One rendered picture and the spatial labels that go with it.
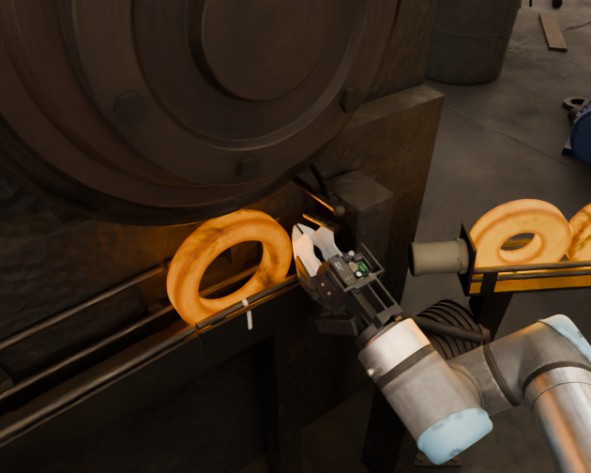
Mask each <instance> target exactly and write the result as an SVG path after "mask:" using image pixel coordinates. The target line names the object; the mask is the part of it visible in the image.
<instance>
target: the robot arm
mask: <svg viewBox="0 0 591 473"><path fill-rule="evenodd" d="M292 242H293V250H294V256H295V266H296V271H297V276H298V279H299V282H300V284H301V286H302V287H303V289H304V290H305V291H306V292H307V293H308V294H309V295H310V296H311V299H312V301H313V302H315V301H318V302H319V303H320V304H321V305H322V306H323V307H324V311H323V312H322V313H320V315H319V316H318V317H316V318H314V322H315V324H316V327H317V328H318V331H319V333H327V334H341V335H355V336H357V335H358V334H360V333H361V334H360V335H359V336H358V337H357V338H356V340H355V343H356V345H357V346H358V347H359V349H360V350H361V351H360V352H359V354H358V357H357V358H358V359H359V360H360V362H361V363H362V365H363V366H364V368H365V369H366V370H367V372H366V373H367V376H369V377H371V378H372V379H373V381H374V382H375V384H376V385H377V387H378V388H379V390H381V392H382V393H383V394H384V396H385V397H386V399H387V401H388V402H389V403H390V405H391V406H392V408H393V409H394V411H395V412H396V413H397V415H398V416H399V418H400V419H401V421H402V422H403V424H404V425H405V427H406V428H407V430H408V431H409V433H410V434H411V435H412V437H413V438H414V439H415V441H416V442H417V446H418V448H419V449H420V450H421V451H423V452H424V453H425V455H426V456H427V457H428V458H429V460H430V461H431V462H432V463H434V464H436V465H441V464H442V463H444V462H446V461H448V460H449V459H451V458H452V457H454V456H455V455H457V454H458V453H460V452H462V451H463V450H465V449H467V448H468V447H469V446H471V445H472V444H474V443H475V442H477V441H478V440H480V438H482V437H483V436H484V435H486V434H487V433H489V432H490V431H491V430H492V428H493V424H492V422H491V421H490V419H489V416H491V415H493V414H496V413H499V412H502V411H504V410H507V409H510V408H511V407H514V406H515V407H516V406H519V405H521V404H527V405H528V407H529V408H530V409H531V411H532V414H533V416H534V419H535V421H536V424H537V426H538V429H539V432H540V434H541V437H542V439H543V442H544V444H545V447H546V449H547V452H548V453H549V456H550V459H551V461H552V464H553V468H554V470H555V473H591V346H590V345H589V343H588V342H587V341H586V339H585V338H584V337H583V335H582V334H581V332H580V331H579V330H578V329H577V328H576V327H575V325H574V324H573V323H572V322H571V320H570V319H569V318H568V317H566V316H564V315H562V314H558V315H555V316H552V317H549V318H547V319H544V320H543V319H540V320H538V321H537V322H536V324H533V325H531V326H529V327H526V328H523V329H520V330H518V331H516V332H514V333H511V334H509V335H508V336H505V337H503V338H501V339H498V340H496V341H494V342H492V343H488V344H486V345H482V346H480V347H478V348H476V349H473V350H471V351H469V352H467V353H464V354H462V355H460V356H457V357H456V358H450V359H445V360H443V359H442V358H441V356H440V355H439V354H438V353H437V351H436V350H435V349H434V347H433V346H432V344H431V343H430V341H429V340H428V339H427V338H426V336H425V335H424V334H423V333H422V331H421V330H420V329H419V328H418V326H417V325H416V324H415V322H414V321H413V320H412V318H405V319H403V320H402V318H401V313H402V312H403V310H402V309H401V307H400V306H399V305H398V303H397V302H396V301H395V300H394V298H393V297H392V296H391V295H390V294H389V293H388V291H387V290H386V289H385V287H384V286H383V285H382V284H381V282H380V281H379V280H380V278H381V277H382V275H383V273H384V272H385V270H384V269H383V268H382V266H381V265H380V264H379V263H378V261H377V260H376V259H375V258H374V256H373V255H372V254H371V252H370V251H369V250H368V248H367V247H366V246H365V245H364V243H363V242H362V243H360V245H359V247H358V249H357V251H356V252H357V254H356V253H355V252H354V251H349V252H347V253H345V252H342V251H339V249H338V248H337V247H336V245H335V243H334V234H333V232H332V231H330V230H328V229H326V228H325V227H323V226H321V227H320V228H319V229H318V230H317V231H314V230H312V229H311V228H310V227H307V226H305V225H302V224H299V223H298V224H297V225H294V228H293V234H292ZM314 252H316V253H317V254H318V255H319V257H320V260H319V259H318V258H317V257H316V256H315V254H314ZM365 252H366V253H367V254H368V255H369V257H370V258H371V259H372V261H373V262H374V263H375V264H376V266H375V268H374V269H373V268H372V266H371V265H370V263H369V262H368V261H367V260H366V258H365V257H364V256H363V255H364V253H365ZM362 260H363V261H364V262H365V263H366V265H367V266H368V267H369V269H370V270H371V271H369V270H368V269H367V268H366V266H365V265H364V264H363V263H362Z"/></svg>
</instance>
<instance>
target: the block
mask: <svg viewBox="0 0 591 473"><path fill-rule="evenodd" d="M326 182H327V184H328V186H329V187H330V189H331V190H332V191H333V193H334V195H335V196H336V198H337V200H338V201H339V203H340V205H342V206H343V207H344V210H345V211H344V214H343V215H342V216H339V217H337V216H336V215H334V213H333V211H332V210H330V209H329V208H328V207H326V206H324V205H323V204H322V203H321V217H322V218H325V219H327V220H329V221H332V222H334V223H336V224H338V225H339V226H340V231H339V232H338V233H334V232H333V234H334V243H335V245H336V247H337V248H338V249H339V251H342V252H345V253H347V252H349V251H354V252H355V253H356V254H357V252H356V251H357V249H358V247H359V245H360V243H362V242H363V243H364V245H365V246H366V247H367V248H368V250H369V251H370V252H371V254H372V255H373V256H374V258H375V259H376V260H377V261H378V263H379V264H380V265H381V266H382V267H384V262H385V256H386V245H387V240H388V234H389V228H390V223H391V217H392V211H393V206H394V200H395V199H394V195H393V194H392V192H391V191H389V190H387V189H386V188H384V187H383V186H381V185H380V184H378V183H377V182H376V181H374V180H373V179H371V178H370V177H368V176H367V175H365V174H363V173H362V172H361V171H358V170H352V171H349V172H347V173H344V174H342V175H338V176H335V177H333V178H330V179H329V180H327V181H326ZM363 256H364V257H365V258H366V260H367V261H368V262H369V263H370V265H371V266H372V268H373V269H374V268H375V266H376V264H375V263H374V262H373V261H372V259H371V258H370V257H369V255H368V254H367V253H366V252H365V253H364V255H363Z"/></svg>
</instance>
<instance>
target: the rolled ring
mask: <svg viewBox="0 0 591 473"><path fill-rule="evenodd" d="M247 240H258V241H261V242H262V243H263V247H264V252H263V258H262V261H261V264H260V266H259V267H258V269H257V271H256V272H255V274H254V275H253V276H252V278H251V279H250V280H249V281H248V282H247V283H246V284H245V285H244V286H242V287H241V288H240V289H238V290H237V291H235V292H234V293H232V294H231V295H229V296H226V297H224V298H216V299H206V298H200V297H199V294H198V289H199V283H200V280H201V278H202V276H203V274H204V272H205V270H206V268H207V267H208V266H209V264H210V263H211V262H212V261H213V260H214V259H215V258H216V257H217V256H218V255H219V254H220V253H221V252H223V251H224V250H226V249H228V248H229V247H231V246H233V245H234V244H237V243H239V242H243V241H247ZM291 259H292V245H291V241H290V238H289V236H288V234H287V233H286V231H285V230H284V229H283V228H282V227H281V226H280V225H279V224H278V223H277V222H276V221H275V220H274V219H272V218H271V217H270V216H269V215H267V214H265V213H264V212H262V211H258V210H253V209H240V210H238V211H236V212H234V213H231V214H228V215H225V216H222V217H219V218H216V219H213V220H209V221H207V222H205V223H204V224H203V225H201V226H200V227H199V228H197V229H196V230H195V231H194V232H193V233H192V234H191V235H190V236H189V237H188V238H187V239H186V240H185V241H184V242H183V244H182V245H181V246H180V248H179V249H178V251H177V252H176V254H175V256H174V258H173V260H172V263H171V264H170V267H169V271H168V275H167V293H168V297H169V299H170V301H171V302H172V304H173V305H174V307H175V309H176V310H177V312H178V313H179V315H180V316H181V317H182V318H183V319H184V320H185V321H186V322H187V323H189V324H190V325H194V326H195V323H196V322H198V321H200V320H202V319H204V318H206V317H208V316H209V315H211V314H213V313H216V312H218V311H220V310H222V309H224V308H226V307H228V306H230V305H232V304H234V303H236V302H238V301H240V300H241V299H243V298H247V297H249V296H251V295H253V294H255V293H257V292H259V291H261V290H263V289H265V288H267V287H268V286H270V285H272V284H274V283H276V282H280V281H282V280H284V278H285V276H286V274H287V272H288V269H289V266H290V264H291ZM195 327H196V326H195Z"/></svg>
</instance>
